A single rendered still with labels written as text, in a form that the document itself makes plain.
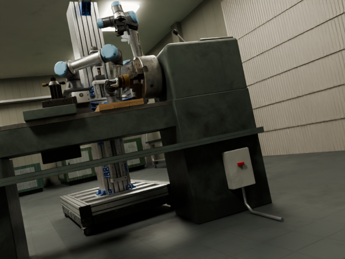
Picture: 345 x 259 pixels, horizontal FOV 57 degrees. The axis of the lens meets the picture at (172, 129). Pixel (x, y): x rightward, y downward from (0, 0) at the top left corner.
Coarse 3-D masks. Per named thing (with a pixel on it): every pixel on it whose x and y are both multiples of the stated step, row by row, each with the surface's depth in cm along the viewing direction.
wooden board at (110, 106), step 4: (128, 100) 211; (132, 100) 212; (136, 100) 213; (140, 100) 214; (100, 104) 205; (104, 104) 206; (108, 104) 207; (112, 104) 207; (116, 104) 208; (120, 104) 209; (124, 104) 210; (128, 104) 211; (132, 104) 212; (136, 104) 212; (140, 104) 213; (96, 108) 219; (100, 108) 205; (104, 108) 206; (108, 108) 206; (112, 108) 207
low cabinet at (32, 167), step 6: (18, 168) 790; (24, 168) 795; (30, 168) 801; (36, 168) 807; (18, 174) 787; (36, 180) 804; (42, 180) 809; (18, 186) 784; (24, 186) 790; (30, 186) 796; (36, 186) 802; (42, 186) 808; (18, 192) 783; (24, 192) 792; (30, 192) 798; (36, 192) 804
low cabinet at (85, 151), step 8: (128, 144) 888; (136, 144) 898; (88, 152) 839; (128, 152) 886; (64, 160) 811; (72, 160) 819; (80, 160) 827; (88, 160) 836; (128, 160) 883; (136, 160) 892; (144, 160) 904; (128, 168) 881; (136, 168) 895; (144, 168) 906; (64, 176) 838; (72, 176) 814; (80, 176) 823; (88, 176) 832; (96, 176) 845; (72, 184) 816
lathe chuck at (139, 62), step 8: (144, 56) 229; (136, 64) 235; (144, 64) 221; (152, 64) 222; (144, 72) 219; (152, 72) 221; (136, 80) 243; (144, 80) 221; (152, 80) 221; (144, 88) 225; (152, 88) 224; (144, 96) 228; (152, 96) 231
